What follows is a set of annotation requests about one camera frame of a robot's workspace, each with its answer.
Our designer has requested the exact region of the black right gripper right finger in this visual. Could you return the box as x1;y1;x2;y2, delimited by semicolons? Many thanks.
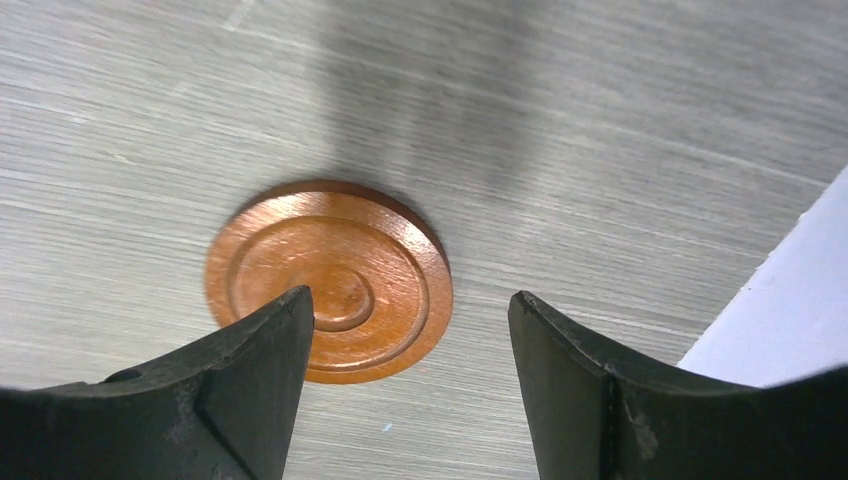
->
508;291;847;479

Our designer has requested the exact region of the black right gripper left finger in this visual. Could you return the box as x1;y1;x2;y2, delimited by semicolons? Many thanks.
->
1;286;314;479

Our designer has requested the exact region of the brown wooden coaster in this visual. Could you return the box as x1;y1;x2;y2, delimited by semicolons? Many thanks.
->
204;179;454;384

